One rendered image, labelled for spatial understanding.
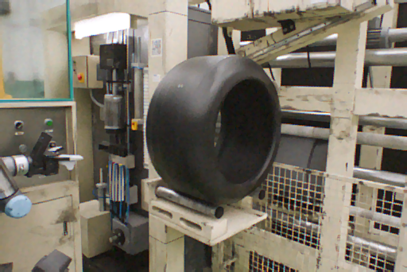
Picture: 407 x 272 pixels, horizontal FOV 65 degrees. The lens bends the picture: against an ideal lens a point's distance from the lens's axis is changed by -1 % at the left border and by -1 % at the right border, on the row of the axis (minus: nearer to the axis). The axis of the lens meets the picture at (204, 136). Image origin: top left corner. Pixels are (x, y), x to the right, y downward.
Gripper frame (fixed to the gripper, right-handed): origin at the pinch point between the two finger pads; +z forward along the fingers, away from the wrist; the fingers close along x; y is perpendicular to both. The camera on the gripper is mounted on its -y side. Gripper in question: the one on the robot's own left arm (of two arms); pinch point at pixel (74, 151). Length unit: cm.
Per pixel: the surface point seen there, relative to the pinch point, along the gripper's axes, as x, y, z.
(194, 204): 53, 9, 18
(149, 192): 30.0, 12.3, 17.4
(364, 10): 87, -70, 62
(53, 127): -15.0, -6.9, -1.3
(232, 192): 65, 1, 25
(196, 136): 59, -21, 7
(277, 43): 53, -56, 64
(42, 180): -12.4, 15.9, -7.3
